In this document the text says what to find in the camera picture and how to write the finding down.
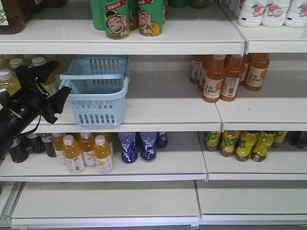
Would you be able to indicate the white metal shelf unit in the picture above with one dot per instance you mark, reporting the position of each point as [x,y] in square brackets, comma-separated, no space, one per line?
[186,187]

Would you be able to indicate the yellow vitamin drink bottle left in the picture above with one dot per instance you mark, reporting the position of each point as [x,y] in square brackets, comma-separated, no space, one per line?
[73,154]

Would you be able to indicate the light blue plastic basket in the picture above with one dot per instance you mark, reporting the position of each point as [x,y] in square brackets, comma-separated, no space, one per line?
[99,84]

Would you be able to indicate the yellow lemon tea bottle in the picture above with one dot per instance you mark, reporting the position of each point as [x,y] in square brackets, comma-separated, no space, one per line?
[263,143]
[212,139]
[228,143]
[245,144]

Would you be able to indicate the yellow vitamin drink bottle right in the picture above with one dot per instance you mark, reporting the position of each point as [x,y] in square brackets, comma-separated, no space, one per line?
[102,153]

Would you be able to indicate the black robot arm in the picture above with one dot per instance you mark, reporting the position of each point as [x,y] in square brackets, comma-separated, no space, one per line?
[6,135]

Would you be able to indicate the dark drink bottle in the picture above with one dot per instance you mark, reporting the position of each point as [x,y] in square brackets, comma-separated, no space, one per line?
[17,151]

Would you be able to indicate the orange juice bottle front right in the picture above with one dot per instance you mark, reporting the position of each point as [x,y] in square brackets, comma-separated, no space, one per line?
[232,75]

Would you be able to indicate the orange juice bottle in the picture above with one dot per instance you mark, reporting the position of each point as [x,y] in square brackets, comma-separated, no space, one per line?
[214,79]
[232,75]
[257,71]

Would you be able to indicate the orange juice bottle rightmost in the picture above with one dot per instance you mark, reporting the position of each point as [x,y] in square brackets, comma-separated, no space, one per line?
[257,71]

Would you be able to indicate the green cartoon drink can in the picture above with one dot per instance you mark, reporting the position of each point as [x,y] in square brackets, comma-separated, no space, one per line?
[150,15]
[117,22]

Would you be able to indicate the blue sports drink bottle middle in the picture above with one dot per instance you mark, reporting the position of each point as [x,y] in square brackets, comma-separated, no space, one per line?
[148,149]

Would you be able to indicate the yellow vitamin drink bottle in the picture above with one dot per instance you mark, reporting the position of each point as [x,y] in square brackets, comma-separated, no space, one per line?
[73,154]
[102,153]

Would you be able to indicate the cola bottle red label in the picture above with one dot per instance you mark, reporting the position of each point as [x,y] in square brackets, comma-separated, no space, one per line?
[298,139]

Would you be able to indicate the blue sports drink bottle back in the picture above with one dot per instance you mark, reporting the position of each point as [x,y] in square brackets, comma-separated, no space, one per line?
[161,140]

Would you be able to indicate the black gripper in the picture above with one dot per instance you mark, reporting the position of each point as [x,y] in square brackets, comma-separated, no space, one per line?
[31,100]

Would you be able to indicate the blue sports drink bottle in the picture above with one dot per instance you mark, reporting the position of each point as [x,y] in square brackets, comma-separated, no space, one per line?
[128,146]
[161,140]
[148,149]

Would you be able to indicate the blue sports drink bottle left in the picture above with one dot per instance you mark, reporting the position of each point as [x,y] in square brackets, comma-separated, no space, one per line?
[128,146]

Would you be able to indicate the orange juice bottle front left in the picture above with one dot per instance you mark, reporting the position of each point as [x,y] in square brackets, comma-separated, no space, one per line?
[214,79]

